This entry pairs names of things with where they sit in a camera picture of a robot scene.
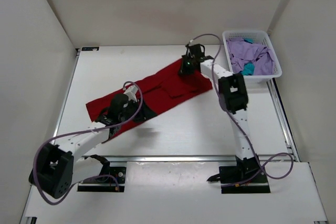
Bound purple t shirt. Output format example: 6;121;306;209
226;37;275;76

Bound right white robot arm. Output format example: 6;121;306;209
178;44;258;182

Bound teal t shirt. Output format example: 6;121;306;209
240;62;255;76

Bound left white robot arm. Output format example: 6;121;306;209
28;92;158;199

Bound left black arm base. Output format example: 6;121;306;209
77;154;127;193

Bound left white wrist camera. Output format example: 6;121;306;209
123;85;138;101

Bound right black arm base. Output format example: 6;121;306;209
207;157;270;194

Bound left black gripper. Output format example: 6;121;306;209
119;97;158;123

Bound black label sticker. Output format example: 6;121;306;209
81;47;100;51

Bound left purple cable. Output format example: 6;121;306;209
34;81;144;206

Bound red t shirt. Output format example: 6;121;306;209
86;59;213;136

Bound white plastic basket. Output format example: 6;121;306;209
223;30;282;83

